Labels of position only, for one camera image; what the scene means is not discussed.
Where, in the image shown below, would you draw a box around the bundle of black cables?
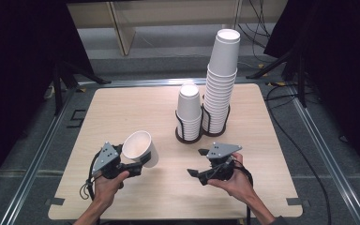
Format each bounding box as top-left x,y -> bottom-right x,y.
236,0 -> 274,50

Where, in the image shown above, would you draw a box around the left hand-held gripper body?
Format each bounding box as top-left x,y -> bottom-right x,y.
91,141 -> 143,181

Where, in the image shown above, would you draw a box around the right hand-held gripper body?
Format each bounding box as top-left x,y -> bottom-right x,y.
200,142 -> 244,186

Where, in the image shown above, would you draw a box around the light wooden furniture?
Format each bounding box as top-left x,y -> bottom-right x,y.
67,0 -> 242,57

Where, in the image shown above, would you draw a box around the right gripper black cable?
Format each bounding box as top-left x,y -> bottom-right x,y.
231,158 -> 255,225

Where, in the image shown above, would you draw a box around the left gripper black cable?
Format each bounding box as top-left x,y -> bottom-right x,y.
79,149 -> 105,202

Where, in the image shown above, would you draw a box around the dark curtain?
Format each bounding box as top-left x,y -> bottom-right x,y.
0,0 -> 95,195
263,0 -> 360,176

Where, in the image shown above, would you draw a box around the short stack of white cups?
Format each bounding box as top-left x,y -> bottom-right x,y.
175,83 -> 203,143

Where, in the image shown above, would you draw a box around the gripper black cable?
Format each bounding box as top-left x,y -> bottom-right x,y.
231,158 -> 255,225
79,149 -> 105,202

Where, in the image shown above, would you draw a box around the black wire cup holder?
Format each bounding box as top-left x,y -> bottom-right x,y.
173,102 -> 232,145

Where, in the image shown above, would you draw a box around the black metal stand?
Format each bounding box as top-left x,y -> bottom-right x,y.
246,46 -> 308,109
52,58 -> 113,116

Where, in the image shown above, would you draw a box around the long black floor cable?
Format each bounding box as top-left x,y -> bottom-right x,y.
264,83 -> 333,225

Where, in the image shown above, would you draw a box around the person's left hand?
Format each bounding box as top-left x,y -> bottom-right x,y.
93,170 -> 131,210

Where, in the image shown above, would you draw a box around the metal floor rail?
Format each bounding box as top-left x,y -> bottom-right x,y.
0,88 -> 76,225
285,83 -> 360,225

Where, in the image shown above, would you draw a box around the person's right hand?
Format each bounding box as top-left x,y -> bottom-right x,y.
207,152 -> 254,204

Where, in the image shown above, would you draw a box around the white paper cup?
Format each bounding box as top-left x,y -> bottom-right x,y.
121,129 -> 159,169

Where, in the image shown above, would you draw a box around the tall stack of white cups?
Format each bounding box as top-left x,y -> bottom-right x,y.
201,28 -> 242,135

